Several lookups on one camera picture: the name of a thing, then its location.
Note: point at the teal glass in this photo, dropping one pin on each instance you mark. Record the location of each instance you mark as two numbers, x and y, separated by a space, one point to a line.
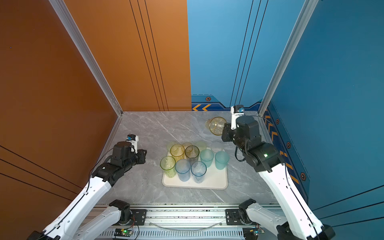
221 160
207 157

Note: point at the tall grey-blue glass back row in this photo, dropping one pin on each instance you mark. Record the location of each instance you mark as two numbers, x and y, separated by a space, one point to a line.
198 170

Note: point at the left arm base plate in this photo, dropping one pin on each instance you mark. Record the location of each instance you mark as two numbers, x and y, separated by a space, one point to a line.
137 218

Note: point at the tall green glass back row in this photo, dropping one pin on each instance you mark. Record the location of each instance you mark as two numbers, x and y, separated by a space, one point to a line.
167 164

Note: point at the short light green glass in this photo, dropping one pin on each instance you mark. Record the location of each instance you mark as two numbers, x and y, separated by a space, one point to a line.
201 145

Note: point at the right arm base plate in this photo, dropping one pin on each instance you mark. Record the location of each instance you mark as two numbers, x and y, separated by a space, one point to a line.
234 218

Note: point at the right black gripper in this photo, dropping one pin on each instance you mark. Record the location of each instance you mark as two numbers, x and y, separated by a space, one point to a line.
227 129

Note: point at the dark smoky grey glass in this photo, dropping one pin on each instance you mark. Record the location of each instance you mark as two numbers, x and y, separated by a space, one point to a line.
192 154

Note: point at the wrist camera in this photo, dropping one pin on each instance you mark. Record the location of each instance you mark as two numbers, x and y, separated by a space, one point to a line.
236 112
133 139

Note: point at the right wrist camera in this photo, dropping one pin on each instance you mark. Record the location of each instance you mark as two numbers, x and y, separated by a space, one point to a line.
236 112

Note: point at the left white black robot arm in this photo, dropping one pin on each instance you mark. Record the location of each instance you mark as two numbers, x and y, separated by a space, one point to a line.
68 225

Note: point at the right green circuit board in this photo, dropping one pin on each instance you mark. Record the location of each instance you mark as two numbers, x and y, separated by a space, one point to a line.
252 233

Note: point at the left aluminium corner post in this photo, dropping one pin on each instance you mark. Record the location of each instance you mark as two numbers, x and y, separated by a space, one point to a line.
75 34

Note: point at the tall yellow glass back row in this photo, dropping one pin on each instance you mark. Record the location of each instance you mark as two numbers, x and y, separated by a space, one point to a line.
216 125

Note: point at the short pale green glass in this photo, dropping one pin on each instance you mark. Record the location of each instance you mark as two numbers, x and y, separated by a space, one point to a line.
170 144

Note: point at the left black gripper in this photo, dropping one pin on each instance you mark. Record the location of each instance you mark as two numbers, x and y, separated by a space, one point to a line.
142 156

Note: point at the tall blue glass back row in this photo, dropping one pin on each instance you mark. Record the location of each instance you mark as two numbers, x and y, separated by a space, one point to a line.
183 168

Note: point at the tall amber glass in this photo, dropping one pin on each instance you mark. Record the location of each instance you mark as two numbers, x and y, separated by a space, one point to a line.
177 151

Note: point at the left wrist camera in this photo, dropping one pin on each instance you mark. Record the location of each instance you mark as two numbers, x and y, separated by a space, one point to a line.
133 139

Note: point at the clear short glass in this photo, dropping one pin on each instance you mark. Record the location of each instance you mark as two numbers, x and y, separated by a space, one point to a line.
217 147

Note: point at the short yellow glass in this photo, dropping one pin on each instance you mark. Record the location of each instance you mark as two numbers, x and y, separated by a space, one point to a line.
187 144

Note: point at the left green circuit board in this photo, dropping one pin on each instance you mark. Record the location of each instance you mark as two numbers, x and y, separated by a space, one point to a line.
123 233

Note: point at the white rectangular plastic tray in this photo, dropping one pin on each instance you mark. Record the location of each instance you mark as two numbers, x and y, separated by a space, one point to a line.
214 179

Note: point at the green circuit board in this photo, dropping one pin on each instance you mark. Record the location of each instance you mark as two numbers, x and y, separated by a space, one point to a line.
252 233
123 233

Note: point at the aluminium front rail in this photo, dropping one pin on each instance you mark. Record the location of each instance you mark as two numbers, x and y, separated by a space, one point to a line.
193 218

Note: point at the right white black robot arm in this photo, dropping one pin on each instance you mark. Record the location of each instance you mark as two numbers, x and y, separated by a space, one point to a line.
298 221

